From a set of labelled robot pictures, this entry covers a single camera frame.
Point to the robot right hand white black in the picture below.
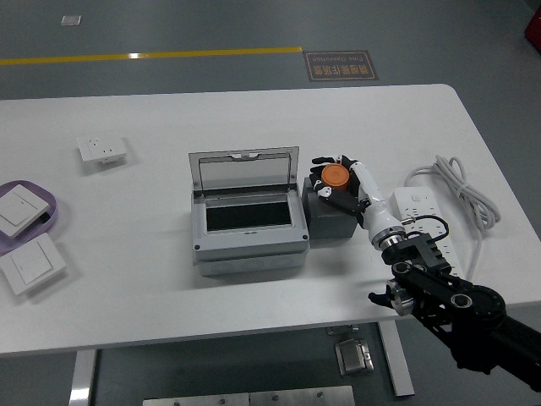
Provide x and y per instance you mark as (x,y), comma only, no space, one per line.
(376,211)

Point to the orange cylinder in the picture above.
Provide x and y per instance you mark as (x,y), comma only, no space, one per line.
(334,175)

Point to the grey enclosure box clear lid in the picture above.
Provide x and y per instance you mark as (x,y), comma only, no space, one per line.
(249,249)

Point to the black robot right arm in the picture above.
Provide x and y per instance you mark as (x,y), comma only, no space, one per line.
(465,300)

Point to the grey cube with round hole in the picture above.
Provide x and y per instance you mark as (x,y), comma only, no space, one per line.
(329,224)

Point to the white power strip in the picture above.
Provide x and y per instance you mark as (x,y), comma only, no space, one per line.
(416,205)

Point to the brown floor sign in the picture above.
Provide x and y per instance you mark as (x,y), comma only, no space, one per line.
(340,65)

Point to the white table leg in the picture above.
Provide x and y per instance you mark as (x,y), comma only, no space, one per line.
(397,363)
(82,380)

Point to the grey metal plate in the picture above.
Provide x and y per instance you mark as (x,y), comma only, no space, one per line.
(196,401)
(302,396)

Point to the red object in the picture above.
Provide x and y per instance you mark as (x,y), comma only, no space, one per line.
(534,29)

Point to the purple tray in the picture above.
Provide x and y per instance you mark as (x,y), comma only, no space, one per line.
(51,209)

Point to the small grey floor plate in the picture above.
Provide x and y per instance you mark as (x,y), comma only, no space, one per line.
(71,20)

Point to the grey table underside bracket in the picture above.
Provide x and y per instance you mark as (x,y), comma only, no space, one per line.
(342,330)

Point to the metal hinged bracket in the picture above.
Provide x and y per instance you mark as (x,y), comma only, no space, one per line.
(354,357)

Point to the white wall socket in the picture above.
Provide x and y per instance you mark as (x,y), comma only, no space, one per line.
(99,148)

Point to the white switch panel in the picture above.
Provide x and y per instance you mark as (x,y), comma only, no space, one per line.
(17,209)
(31,264)

